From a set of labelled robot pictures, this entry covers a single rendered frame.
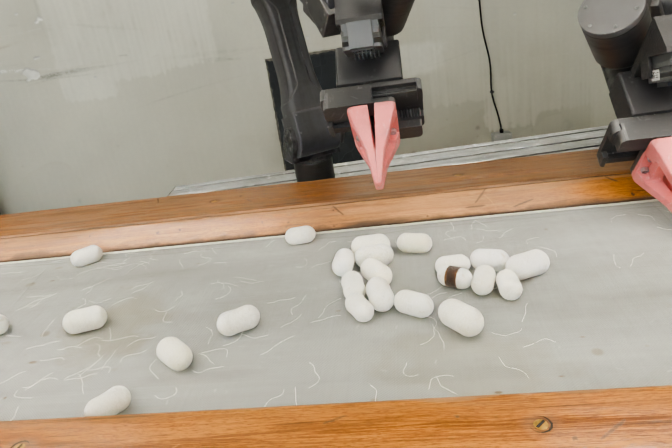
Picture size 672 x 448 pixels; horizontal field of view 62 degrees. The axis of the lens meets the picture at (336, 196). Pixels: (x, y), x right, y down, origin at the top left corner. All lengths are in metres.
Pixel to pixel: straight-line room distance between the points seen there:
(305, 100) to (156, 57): 1.78
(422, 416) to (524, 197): 0.35
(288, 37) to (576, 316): 0.58
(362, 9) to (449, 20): 1.97
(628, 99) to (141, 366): 0.49
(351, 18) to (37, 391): 0.40
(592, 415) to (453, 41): 2.24
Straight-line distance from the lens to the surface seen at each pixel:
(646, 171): 0.62
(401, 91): 0.57
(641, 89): 0.60
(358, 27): 0.52
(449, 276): 0.49
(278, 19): 0.87
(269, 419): 0.36
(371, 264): 0.50
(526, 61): 2.59
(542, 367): 0.41
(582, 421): 0.34
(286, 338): 0.46
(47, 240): 0.77
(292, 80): 0.85
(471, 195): 0.63
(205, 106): 2.56
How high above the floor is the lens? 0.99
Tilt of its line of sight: 20 degrees down
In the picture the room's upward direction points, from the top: 9 degrees counter-clockwise
